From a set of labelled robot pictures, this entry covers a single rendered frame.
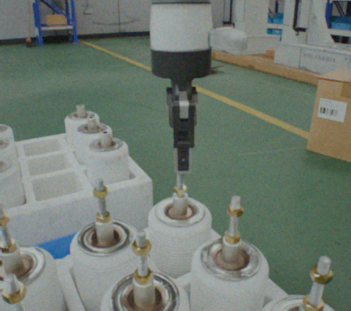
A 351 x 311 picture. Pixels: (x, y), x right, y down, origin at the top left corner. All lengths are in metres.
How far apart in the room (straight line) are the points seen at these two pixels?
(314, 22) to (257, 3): 0.80
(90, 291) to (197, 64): 0.32
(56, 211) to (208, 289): 0.39
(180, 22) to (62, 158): 0.62
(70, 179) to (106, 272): 0.41
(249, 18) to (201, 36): 3.11
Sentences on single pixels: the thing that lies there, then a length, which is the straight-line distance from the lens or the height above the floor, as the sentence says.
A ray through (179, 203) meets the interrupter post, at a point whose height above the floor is 0.27.
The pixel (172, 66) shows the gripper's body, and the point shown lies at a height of 0.48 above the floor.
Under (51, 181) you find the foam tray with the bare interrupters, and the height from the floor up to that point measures 0.17.
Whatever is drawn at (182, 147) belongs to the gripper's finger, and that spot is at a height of 0.39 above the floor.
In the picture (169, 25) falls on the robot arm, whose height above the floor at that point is 0.52.
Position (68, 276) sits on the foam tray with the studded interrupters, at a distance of 0.53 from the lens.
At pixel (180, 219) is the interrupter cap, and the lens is 0.48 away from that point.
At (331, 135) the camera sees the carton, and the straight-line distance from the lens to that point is 1.37.
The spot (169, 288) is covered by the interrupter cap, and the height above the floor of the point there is 0.25.
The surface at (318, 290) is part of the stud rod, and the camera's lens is 0.34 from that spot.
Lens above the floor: 0.54
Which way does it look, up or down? 22 degrees down
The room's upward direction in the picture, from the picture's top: straight up
